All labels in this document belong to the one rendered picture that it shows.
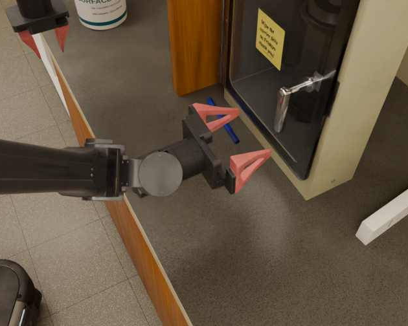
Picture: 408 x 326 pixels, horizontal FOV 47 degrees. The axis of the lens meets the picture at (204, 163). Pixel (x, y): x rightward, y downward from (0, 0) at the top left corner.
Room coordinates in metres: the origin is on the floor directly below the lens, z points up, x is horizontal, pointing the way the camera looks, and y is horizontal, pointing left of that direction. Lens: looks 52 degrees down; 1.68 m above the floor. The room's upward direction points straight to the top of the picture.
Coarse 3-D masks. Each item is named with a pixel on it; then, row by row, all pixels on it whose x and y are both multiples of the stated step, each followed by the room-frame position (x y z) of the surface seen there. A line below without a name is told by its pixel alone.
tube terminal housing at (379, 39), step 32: (384, 0) 0.51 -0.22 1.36; (352, 32) 0.50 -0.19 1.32; (384, 32) 0.52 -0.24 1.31; (352, 64) 0.50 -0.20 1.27; (384, 64) 0.53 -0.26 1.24; (224, 96) 0.77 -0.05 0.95; (352, 96) 0.51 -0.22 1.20; (384, 96) 0.54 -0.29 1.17; (256, 128) 0.66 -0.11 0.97; (352, 128) 0.52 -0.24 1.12; (320, 160) 0.50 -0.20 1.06; (352, 160) 0.54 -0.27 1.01; (320, 192) 0.51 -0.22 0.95
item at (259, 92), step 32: (256, 0) 0.68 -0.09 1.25; (288, 0) 0.61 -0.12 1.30; (320, 0) 0.55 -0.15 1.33; (352, 0) 0.50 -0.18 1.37; (256, 32) 0.67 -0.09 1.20; (288, 32) 0.59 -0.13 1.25; (320, 32) 0.54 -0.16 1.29; (256, 64) 0.66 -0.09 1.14; (288, 64) 0.58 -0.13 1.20; (320, 64) 0.52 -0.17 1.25; (256, 96) 0.65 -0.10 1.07; (320, 96) 0.51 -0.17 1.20; (288, 128) 0.56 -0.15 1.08; (320, 128) 0.50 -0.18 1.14; (288, 160) 0.54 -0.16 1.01
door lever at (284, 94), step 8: (304, 80) 0.54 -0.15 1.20; (288, 88) 0.52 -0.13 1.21; (296, 88) 0.52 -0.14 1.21; (304, 88) 0.52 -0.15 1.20; (312, 88) 0.52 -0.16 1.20; (280, 96) 0.51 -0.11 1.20; (288, 96) 0.51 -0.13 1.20; (280, 104) 0.51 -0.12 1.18; (288, 104) 0.51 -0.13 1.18; (280, 112) 0.51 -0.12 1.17; (280, 120) 0.51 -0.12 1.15; (280, 128) 0.51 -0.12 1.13
